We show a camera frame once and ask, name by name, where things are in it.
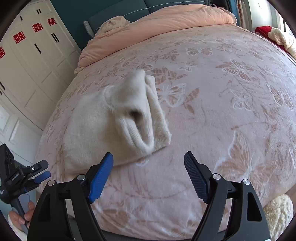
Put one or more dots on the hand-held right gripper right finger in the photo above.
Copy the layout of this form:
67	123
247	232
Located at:
196	176

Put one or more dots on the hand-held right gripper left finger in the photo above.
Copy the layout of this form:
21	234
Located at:
101	178

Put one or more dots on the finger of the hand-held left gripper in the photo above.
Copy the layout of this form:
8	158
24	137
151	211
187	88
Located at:
44	176
38	167

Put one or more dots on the cream sweater with black hearts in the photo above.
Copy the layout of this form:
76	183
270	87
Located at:
92	129

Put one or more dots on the person's left hand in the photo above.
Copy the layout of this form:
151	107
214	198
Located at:
30	210

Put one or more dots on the pink butterfly blanket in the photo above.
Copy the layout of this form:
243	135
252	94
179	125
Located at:
208	115

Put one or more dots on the cream fuzzy sleeve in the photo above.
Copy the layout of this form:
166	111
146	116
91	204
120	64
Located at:
277	213

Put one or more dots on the white wardrobe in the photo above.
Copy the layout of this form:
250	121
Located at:
34	69

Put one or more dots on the red paper decal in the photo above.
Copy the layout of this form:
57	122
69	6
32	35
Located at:
37	27
1	52
52	21
18	38

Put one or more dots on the cream rumpled towel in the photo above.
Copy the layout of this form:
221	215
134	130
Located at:
113	24

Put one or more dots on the peach duvet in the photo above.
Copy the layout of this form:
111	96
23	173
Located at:
161	23

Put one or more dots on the red cushion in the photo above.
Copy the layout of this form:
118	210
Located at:
262	31

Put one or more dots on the cream knitted cloth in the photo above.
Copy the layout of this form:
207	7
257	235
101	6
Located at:
282	37

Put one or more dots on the teal padded headboard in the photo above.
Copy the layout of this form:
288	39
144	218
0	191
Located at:
136	11

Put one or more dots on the window curtain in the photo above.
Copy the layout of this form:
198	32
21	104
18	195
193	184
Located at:
242	11

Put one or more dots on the window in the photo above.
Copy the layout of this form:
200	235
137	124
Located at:
281	20

